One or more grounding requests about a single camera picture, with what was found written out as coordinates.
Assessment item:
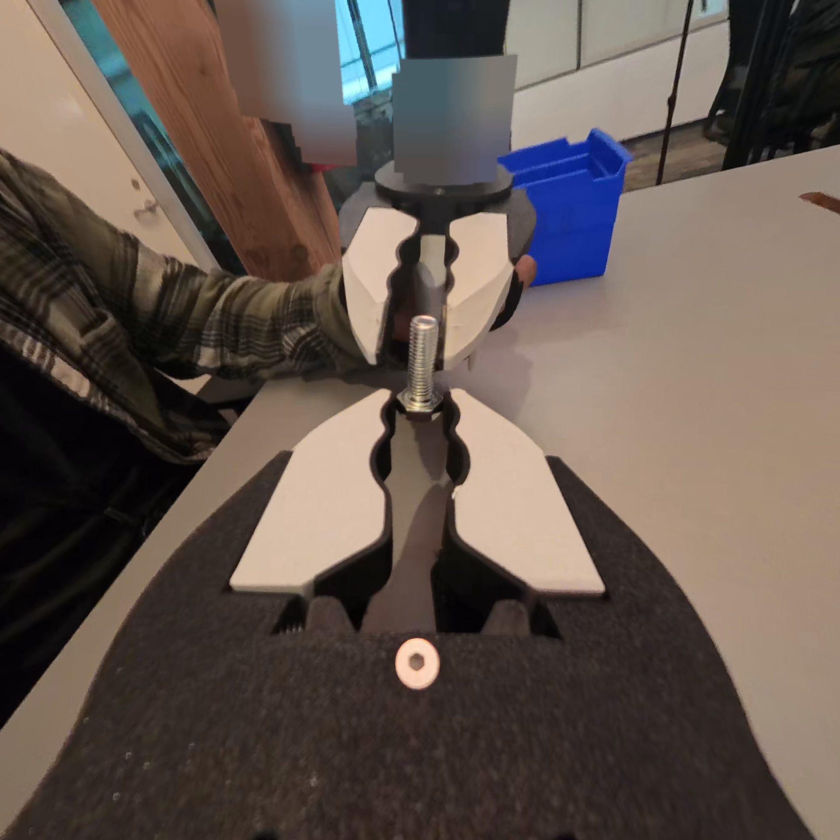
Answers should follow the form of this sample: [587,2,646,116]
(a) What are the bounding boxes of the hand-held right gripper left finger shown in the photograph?
[230,388,397,598]

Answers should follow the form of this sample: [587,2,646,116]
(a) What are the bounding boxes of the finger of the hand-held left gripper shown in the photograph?
[444,212,517,370]
[341,206,422,367]

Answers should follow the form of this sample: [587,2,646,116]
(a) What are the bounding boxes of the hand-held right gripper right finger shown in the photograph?
[449,388,606,598]

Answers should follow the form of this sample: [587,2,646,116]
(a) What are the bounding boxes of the blue plastic bin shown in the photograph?
[497,128,634,288]

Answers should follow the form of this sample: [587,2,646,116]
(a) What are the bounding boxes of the silver hex bolt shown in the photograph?
[397,315,448,421]

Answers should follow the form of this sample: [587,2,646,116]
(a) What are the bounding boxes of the person's left forearm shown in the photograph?
[125,252,368,388]

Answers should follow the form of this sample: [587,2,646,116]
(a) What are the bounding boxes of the black stand pole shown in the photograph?
[655,0,698,190]

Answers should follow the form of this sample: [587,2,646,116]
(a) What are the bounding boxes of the person's torso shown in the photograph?
[0,147,237,729]

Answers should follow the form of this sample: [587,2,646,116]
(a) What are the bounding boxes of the black office chair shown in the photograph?
[705,0,840,173]

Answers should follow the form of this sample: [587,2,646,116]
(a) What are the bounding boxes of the white door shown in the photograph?
[0,0,221,271]

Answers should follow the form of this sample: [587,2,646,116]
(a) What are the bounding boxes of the wooden post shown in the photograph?
[92,0,343,283]

